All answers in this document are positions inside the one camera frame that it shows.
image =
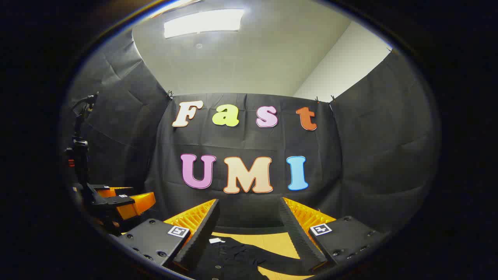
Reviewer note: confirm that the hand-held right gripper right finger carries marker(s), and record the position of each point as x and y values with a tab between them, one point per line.
297	237

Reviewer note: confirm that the ceiling light panel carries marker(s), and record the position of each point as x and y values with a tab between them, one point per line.
202	22

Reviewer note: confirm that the black collared shirt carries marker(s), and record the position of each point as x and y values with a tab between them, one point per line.
233	256

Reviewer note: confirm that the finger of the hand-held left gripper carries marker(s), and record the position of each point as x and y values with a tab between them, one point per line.
114	191
136	204

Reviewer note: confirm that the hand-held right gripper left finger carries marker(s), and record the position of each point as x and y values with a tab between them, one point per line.
202	237

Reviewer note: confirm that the black backdrop cloth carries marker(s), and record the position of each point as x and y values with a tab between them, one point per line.
241	140

